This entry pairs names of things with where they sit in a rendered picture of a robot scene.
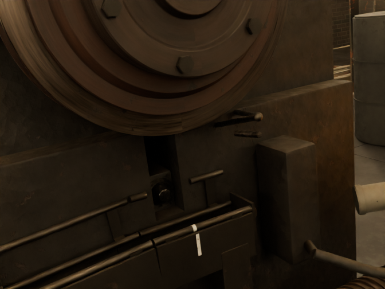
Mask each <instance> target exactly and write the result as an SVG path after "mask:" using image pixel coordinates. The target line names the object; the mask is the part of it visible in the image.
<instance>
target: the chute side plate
mask: <svg viewBox="0 0 385 289"><path fill-rule="evenodd" d="M197 234H199V239H200V244H201V253H202V255H200V256H198V247H197V239H196V235H197ZM246 243H248V244H249V254H250V257H252V256H255V255H256V243H255V236H254V223H253V213H252V212H250V213H247V214H244V215H242V216H239V217H236V218H233V219H231V220H227V221H225V222H222V223H220V224H217V225H214V226H211V227H208V228H206V229H203V230H200V231H197V232H194V233H192V234H189V235H186V236H183V237H180V238H178V239H175V240H173V241H169V242H167V243H164V244H161V245H158V246H156V252H155V248H151V249H149V250H146V251H144V252H142V253H140V254H138V255H135V256H133V257H130V258H129V259H126V260H124V261H121V262H119V263H117V264H115V265H113V266H110V267H108V268H106V269H104V270H102V271H99V272H97V273H95V274H93V275H90V276H88V277H86V278H83V279H81V280H79V281H77V282H74V283H72V284H70V285H68V286H66V287H63V288H61V289H175V288H177V287H180V286H182V285H184V284H187V283H189V282H192V281H194V280H197V279H199V278H202V277H204V276H206V275H209V274H212V273H213V272H216V271H219V270H221V269H222V260H221V253H222V252H226V251H228V250H230V249H233V248H235V247H238V246H240V245H243V244H246ZM156 253H157V257H158V259H157V257H156Z"/></svg>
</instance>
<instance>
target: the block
mask: <svg viewBox="0 0 385 289"><path fill-rule="evenodd" d="M256 155H257V169H258V182H259V190H260V203H261V217H262V231H263V238H264V246H265V248H266V249H267V250H268V251H269V252H271V253H273V254H274V255H276V256H278V257H279V258H281V259H283V260H284V261H286V262H287V263H289V264H291V265H297V264H299V263H302V262H304V261H306V260H308V259H311V257H310V255H309V254H308V252H307V251H306V249H305V248H304V242H305V241H307V240H311V241H312V243H314V245H315V246H316V248H317V249H319V250H321V239H320V214H319V189H318V175H317V150H316V145H315V144H314V143H312V142H308V141H305V140H301V139H297V138H294V137H291V136H286V135H281V136H278V137H275V138H272V139H268V140H264V141H261V142H258V143H257V145H256Z"/></svg>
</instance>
